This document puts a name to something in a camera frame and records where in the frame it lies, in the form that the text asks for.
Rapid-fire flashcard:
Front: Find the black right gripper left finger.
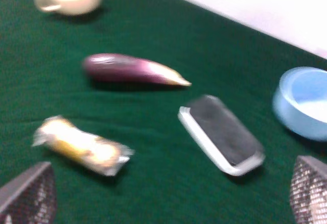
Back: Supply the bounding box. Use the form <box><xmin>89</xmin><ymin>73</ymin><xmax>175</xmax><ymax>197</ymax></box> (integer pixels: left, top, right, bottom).
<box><xmin>1</xmin><ymin>162</ymin><xmax>57</xmax><ymax>224</ymax></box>

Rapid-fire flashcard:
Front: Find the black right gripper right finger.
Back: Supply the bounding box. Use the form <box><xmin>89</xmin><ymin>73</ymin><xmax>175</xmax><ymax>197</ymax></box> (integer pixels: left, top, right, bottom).
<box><xmin>290</xmin><ymin>156</ymin><xmax>326</xmax><ymax>224</ymax></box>

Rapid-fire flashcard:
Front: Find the light blue bowl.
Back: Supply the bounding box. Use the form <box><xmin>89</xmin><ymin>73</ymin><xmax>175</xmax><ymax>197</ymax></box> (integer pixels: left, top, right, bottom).
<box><xmin>272</xmin><ymin>67</ymin><xmax>326</xmax><ymax>142</ymax></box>

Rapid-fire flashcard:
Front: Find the green felt table cloth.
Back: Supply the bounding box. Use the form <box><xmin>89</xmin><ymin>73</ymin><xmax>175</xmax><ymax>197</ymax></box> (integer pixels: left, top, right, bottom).
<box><xmin>1</xmin><ymin>0</ymin><xmax>326</xmax><ymax>223</ymax></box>

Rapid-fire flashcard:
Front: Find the purple eggplant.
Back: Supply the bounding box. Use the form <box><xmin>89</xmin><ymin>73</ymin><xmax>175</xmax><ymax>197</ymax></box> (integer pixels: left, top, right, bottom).
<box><xmin>83</xmin><ymin>53</ymin><xmax>192</xmax><ymax>87</ymax></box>

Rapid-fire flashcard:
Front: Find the snack bar wrapper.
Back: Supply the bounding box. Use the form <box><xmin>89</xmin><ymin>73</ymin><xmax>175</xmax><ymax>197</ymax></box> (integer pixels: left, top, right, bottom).
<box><xmin>32</xmin><ymin>115</ymin><xmax>134</xmax><ymax>177</ymax></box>

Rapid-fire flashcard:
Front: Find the black white board eraser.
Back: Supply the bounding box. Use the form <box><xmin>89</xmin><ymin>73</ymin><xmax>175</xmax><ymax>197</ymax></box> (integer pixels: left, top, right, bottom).
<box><xmin>178</xmin><ymin>94</ymin><xmax>265</xmax><ymax>177</ymax></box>

